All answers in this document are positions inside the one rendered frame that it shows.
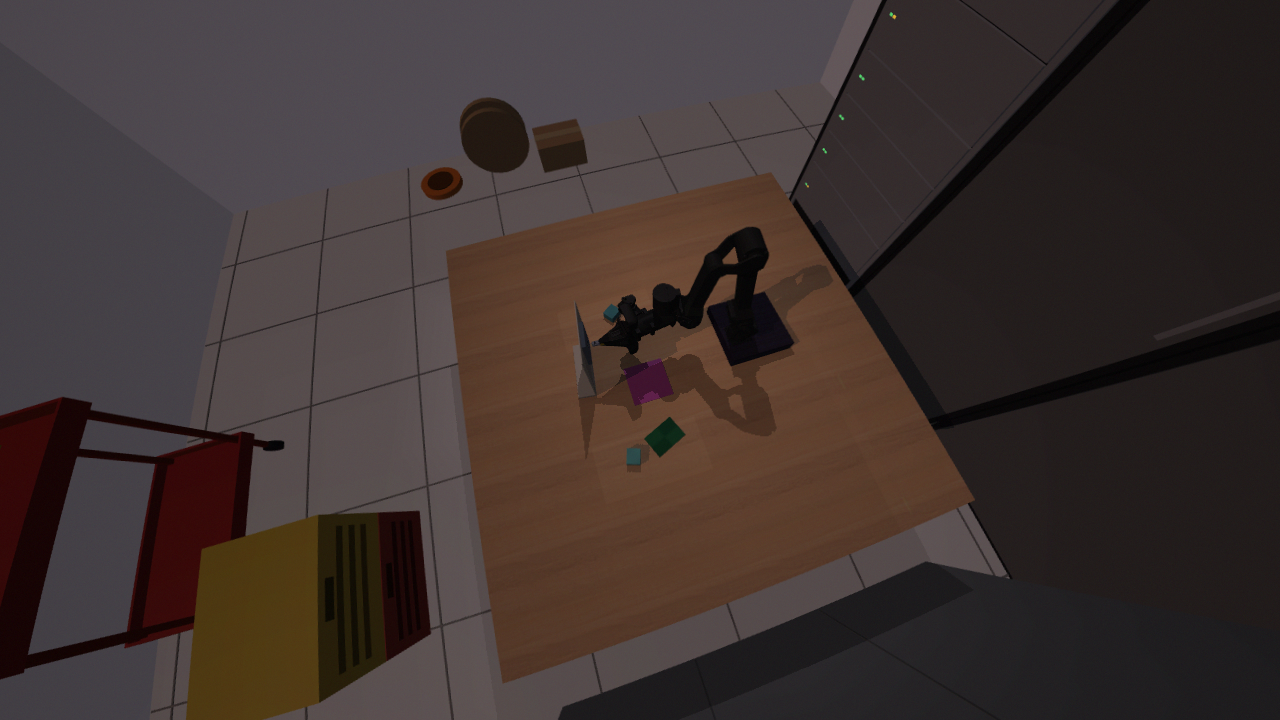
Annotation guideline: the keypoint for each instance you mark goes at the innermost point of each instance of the dark green square marker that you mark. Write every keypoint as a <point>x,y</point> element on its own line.
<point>664,437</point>

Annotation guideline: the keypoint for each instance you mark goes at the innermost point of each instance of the translucent magenta square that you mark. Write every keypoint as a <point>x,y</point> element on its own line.
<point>648,381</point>

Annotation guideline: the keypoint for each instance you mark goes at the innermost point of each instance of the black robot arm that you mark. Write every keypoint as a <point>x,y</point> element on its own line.
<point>752,255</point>

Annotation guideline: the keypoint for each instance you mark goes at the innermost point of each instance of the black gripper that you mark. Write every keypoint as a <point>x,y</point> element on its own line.
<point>627,333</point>

